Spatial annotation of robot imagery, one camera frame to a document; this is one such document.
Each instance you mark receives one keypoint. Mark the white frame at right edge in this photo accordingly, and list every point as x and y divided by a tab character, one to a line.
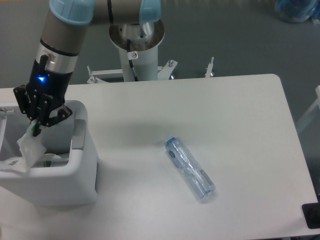
310	114

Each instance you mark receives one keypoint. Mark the clear blue plastic bottle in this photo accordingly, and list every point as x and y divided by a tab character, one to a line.
194	174

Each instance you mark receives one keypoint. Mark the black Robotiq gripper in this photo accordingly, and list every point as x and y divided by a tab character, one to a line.
45	86

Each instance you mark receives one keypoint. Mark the white green trash in bin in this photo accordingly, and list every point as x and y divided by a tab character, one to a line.
50	160

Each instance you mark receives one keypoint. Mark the black device at table edge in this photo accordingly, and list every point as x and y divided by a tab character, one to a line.
311	212

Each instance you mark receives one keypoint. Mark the clear plastic wrapper green stripe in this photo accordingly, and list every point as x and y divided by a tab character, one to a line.
31	149

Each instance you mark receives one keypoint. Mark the white open trash can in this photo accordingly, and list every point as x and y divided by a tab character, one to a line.
65	174

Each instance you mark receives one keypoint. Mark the white stand foot with bolt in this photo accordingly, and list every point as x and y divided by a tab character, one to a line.
210	73

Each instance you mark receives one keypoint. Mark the blue plastic bag on floor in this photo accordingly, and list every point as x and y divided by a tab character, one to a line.
296	11

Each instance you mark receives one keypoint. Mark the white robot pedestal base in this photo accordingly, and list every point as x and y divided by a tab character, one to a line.
138	46

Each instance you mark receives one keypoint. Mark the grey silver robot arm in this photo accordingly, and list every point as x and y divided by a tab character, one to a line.
67	23

